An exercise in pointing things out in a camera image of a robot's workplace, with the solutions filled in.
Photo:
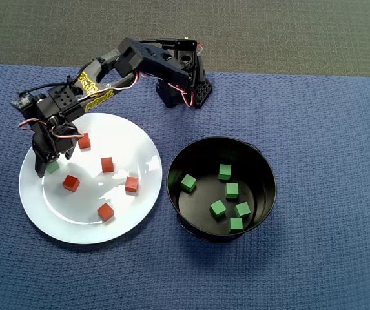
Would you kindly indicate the red cube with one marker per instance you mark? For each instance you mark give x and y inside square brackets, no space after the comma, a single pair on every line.
[131,184]
[105,212]
[84,141]
[71,183]
[107,164]

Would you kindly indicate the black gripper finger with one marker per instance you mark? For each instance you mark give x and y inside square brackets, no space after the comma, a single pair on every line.
[67,154]
[39,166]

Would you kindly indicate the green cube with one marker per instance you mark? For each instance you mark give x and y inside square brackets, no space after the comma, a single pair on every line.
[218,208]
[224,171]
[236,224]
[242,209]
[232,190]
[54,168]
[188,183]

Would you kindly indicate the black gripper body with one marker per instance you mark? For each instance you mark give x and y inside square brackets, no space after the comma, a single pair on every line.
[44,149]

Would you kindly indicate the white round plate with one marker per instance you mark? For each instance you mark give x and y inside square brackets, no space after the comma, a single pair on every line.
[75,226]

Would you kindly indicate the black round pot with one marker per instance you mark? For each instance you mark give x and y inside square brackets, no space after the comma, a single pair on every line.
[262,181]

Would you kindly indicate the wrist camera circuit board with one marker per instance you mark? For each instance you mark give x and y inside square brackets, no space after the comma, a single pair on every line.
[21,102]

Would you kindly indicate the blue woven table cloth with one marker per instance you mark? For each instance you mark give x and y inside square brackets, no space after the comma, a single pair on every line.
[301,161]

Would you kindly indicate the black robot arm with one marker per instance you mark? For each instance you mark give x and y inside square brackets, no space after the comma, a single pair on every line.
[159,64]

